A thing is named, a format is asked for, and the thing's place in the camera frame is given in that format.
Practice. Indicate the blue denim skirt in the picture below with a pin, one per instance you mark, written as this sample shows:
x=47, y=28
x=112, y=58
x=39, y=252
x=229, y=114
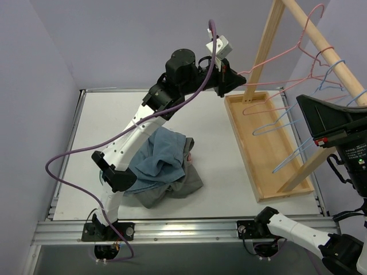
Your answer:
x=159, y=161

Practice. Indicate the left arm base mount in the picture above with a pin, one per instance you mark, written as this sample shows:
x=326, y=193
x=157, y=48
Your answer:
x=94, y=231

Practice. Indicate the blue wire hanger front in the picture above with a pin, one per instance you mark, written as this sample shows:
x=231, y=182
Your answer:
x=307, y=143

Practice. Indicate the grey pleated skirt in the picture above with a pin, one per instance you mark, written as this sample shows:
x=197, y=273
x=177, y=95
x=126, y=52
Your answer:
x=180, y=189

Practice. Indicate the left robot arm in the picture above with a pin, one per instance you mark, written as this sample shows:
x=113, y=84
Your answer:
x=183, y=76

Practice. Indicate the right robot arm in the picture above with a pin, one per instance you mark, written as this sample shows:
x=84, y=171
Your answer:
x=340, y=253

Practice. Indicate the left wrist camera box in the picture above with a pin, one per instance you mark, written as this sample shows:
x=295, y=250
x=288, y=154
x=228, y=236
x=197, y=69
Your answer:
x=223, y=48

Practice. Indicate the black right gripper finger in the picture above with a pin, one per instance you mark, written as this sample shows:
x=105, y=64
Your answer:
x=321, y=117
x=356, y=119

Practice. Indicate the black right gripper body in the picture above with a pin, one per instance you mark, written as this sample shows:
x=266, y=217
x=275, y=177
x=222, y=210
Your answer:
x=340, y=137

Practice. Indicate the aluminium front rail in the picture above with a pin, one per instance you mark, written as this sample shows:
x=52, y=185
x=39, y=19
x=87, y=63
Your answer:
x=145, y=231

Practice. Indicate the teal plastic bin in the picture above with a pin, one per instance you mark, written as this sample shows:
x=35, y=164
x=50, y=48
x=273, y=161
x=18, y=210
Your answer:
x=101, y=178

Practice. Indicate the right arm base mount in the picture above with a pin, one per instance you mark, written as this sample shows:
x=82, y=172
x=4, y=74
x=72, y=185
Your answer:
x=249, y=229

